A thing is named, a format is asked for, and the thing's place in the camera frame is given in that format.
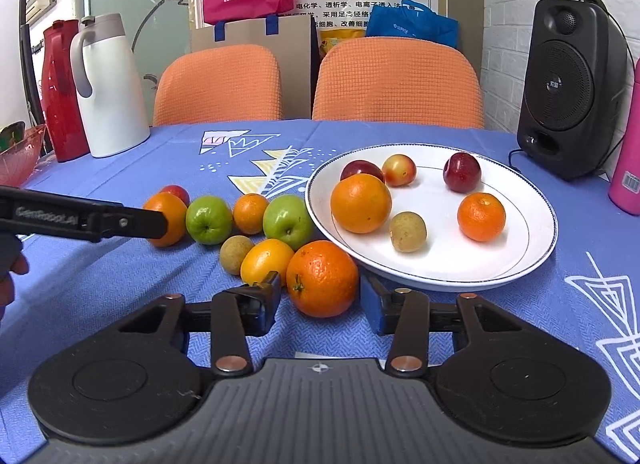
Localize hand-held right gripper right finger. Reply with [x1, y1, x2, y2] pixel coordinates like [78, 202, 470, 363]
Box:
[361, 275, 523, 377]

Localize green printed packet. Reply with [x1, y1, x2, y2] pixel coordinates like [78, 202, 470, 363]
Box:
[0, 120, 27, 155]

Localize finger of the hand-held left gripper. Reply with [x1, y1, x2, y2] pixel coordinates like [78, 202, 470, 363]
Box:
[90, 204, 169, 243]

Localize yellow snack bag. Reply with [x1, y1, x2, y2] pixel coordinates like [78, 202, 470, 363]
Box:
[319, 28, 368, 57]

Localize orange chair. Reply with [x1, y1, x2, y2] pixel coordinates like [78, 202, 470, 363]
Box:
[152, 44, 283, 126]
[311, 37, 485, 129]

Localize yellow-orange citrus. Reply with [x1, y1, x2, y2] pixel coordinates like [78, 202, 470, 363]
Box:
[240, 238, 296, 287]

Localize green apple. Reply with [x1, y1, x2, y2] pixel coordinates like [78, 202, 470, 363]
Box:
[262, 194, 315, 251]
[185, 195, 234, 246]

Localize large orange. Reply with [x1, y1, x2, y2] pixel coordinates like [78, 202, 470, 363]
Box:
[330, 173, 393, 235]
[142, 192, 188, 248]

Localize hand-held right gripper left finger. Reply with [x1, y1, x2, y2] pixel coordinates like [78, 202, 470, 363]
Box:
[117, 271, 282, 377]

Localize person's left hand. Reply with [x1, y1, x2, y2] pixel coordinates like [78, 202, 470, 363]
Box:
[0, 243, 31, 322]

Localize red thermos jug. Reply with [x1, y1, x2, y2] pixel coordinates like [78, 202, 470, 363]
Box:
[40, 20, 91, 163]

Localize brown paper bag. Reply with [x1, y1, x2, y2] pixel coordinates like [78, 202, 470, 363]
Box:
[190, 14, 318, 120]

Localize pink plastic bowl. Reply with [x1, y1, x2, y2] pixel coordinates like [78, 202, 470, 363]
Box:
[0, 124, 47, 188]

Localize small tangerine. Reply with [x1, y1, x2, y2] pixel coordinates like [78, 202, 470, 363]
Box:
[232, 193, 271, 236]

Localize white thermos jug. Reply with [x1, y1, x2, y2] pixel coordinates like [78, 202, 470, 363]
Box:
[70, 13, 151, 159]

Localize black speaker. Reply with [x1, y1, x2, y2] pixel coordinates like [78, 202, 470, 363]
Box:
[516, 0, 628, 181]

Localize dark red plum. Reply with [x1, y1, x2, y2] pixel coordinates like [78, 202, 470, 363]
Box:
[443, 152, 482, 194]
[340, 160, 385, 184]

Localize blue bag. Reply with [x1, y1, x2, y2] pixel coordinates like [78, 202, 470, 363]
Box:
[365, 0, 460, 49]

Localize white plate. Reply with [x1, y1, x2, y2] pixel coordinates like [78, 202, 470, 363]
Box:
[305, 144, 558, 292]

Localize tan kiwi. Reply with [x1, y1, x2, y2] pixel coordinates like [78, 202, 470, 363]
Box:
[219, 235, 256, 276]
[389, 211, 427, 253]

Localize pink bottle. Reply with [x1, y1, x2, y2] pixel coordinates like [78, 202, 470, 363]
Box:
[608, 58, 640, 216]

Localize red yellow nectarine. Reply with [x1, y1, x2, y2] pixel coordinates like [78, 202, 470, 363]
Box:
[159, 184, 191, 207]
[382, 154, 417, 188]

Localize blue printed tablecloth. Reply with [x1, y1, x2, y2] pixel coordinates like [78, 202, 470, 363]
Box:
[0, 119, 640, 464]

